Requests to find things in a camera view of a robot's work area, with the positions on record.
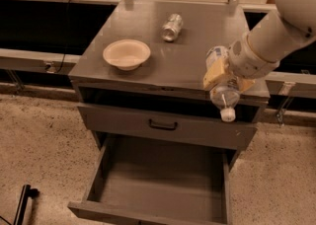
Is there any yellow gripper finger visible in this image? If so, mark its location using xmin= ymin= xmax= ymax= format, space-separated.
xmin=203 ymin=58 xmax=230 ymax=91
xmin=237 ymin=77 xmax=255 ymax=93

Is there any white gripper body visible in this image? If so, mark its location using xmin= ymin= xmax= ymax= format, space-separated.
xmin=228 ymin=33 xmax=279 ymax=79

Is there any clear plastic water bottle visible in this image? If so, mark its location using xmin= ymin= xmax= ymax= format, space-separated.
xmin=205 ymin=46 xmax=240 ymax=122

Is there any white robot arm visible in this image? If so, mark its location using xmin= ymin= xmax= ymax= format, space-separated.
xmin=203 ymin=0 xmax=316 ymax=91

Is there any closed grey top drawer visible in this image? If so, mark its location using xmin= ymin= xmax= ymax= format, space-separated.
xmin=78 ymin=103 xmax=257 ymax=150

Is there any grey drawer cabinet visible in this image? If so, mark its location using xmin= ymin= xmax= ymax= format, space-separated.
xmin=67 ymin=0 xmax=271 ymax=225

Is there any open grey middle drawer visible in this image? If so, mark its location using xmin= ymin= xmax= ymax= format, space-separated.
xmin=68 ymin=135 xmax=232 ymax=225

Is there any silver soda can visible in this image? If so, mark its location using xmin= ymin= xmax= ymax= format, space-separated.
xmin=161 ymin=13 xmax=183 ymax=42

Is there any white paper bowl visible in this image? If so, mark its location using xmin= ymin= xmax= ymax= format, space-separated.
xmin=103 ymin=39 xmax=151 ymax=71

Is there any black stand on floor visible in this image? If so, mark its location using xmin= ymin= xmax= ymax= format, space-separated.
xmin=13 ymin=185 xmax=40 ymax=225

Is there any black drawer handle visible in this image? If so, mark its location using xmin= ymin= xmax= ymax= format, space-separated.
xmin=148 ymin=119 xmax=178 ymax=131

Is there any black cable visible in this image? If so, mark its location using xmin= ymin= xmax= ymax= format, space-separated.
xmin=52 ymin=0 xmax=85 ymax=75

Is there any grey metal rail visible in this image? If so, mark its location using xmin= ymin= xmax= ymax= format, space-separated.
xmin=0 ymin=48 xmax=80 ymax=75

